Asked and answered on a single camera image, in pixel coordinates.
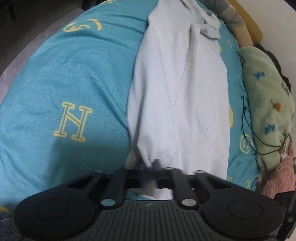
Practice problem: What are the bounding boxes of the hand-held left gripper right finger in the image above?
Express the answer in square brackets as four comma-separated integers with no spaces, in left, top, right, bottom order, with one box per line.
[154,159,234,207]

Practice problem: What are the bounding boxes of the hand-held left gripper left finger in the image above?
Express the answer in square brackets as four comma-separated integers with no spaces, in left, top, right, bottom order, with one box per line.
[62,162,153,207]

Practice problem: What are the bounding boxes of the white t-shirt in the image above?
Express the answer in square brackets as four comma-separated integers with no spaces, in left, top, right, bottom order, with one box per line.
[126,0,229,201]

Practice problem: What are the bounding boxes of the pink plush blanket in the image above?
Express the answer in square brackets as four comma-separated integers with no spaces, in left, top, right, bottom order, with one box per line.
[257,148,295,200]

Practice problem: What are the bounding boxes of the green printed fleece blanket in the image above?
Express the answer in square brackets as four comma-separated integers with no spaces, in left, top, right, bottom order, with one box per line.
[239,46,294,172]

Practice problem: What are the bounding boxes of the teal printed bed sheet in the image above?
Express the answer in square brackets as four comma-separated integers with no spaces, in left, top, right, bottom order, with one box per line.
[0,0,262,215]

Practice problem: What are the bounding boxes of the blue denim cloth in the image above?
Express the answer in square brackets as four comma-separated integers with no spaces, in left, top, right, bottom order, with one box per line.
[0,213,18,241]

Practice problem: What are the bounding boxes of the dark clothing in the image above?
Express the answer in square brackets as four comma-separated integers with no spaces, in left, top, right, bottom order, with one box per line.
[255,44,292,90]

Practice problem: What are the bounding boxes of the plaid pillow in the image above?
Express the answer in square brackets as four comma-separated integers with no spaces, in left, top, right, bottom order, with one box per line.
[201,0,253,48]

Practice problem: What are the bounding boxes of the tan padded headboard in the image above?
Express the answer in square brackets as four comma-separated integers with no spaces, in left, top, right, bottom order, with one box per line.
[228,0,263,44]

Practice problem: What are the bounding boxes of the black cable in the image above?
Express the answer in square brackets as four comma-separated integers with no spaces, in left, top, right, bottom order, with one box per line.
[240,95,292,155]

